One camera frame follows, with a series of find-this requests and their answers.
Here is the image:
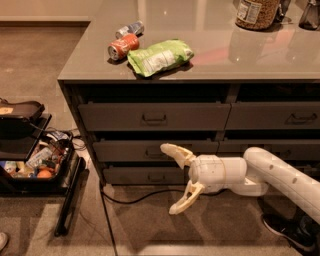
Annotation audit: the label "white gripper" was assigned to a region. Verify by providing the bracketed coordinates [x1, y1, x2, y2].
[160, 143, 247, 215]

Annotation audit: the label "grey drawer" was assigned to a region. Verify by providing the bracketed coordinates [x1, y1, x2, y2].
[103, 166, 187, 185]
[93, 140, 218, 162]
[78, 103, 230, 131]
[300, 164, 320, 179]
[218, 139, 320, 161]
[226, 102, 320, 130]

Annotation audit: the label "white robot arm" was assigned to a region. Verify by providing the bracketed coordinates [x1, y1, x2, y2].
[160, 143, 320, 223]

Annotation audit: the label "grey drawer cabinet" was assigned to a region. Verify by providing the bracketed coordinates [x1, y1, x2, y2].
[59, 0, 320, 184]

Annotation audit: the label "green chip bag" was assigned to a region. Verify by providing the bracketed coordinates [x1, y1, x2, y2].
[127, 39, 194, 77]

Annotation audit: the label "black sneaker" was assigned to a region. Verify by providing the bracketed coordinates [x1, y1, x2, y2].
[262, 214, 316, 252]

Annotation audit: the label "black bin with groceries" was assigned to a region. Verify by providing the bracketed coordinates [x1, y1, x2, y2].
[0, 131, 75, 194]

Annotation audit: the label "orange soda can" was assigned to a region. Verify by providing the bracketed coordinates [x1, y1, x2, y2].
[108, 33, 139, 61]

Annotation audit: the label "orange fruit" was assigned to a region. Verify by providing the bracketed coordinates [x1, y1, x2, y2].
[37, 170, 52, 178]

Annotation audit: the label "clear jar of nuts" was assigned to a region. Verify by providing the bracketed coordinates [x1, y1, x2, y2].
[235, 0, 280, 30]

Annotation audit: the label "brown leather bag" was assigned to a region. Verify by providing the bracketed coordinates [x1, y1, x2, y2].
[0, 99, 45, 123]

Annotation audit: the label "white shoe tip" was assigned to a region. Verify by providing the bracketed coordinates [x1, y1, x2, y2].
[0, 232, 8, 251]

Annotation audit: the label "dark glass object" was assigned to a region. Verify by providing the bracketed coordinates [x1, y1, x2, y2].
[299, 0, 320, 30]

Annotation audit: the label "black floor cable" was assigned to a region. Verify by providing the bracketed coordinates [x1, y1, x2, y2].
[99, 182, 228, 256]

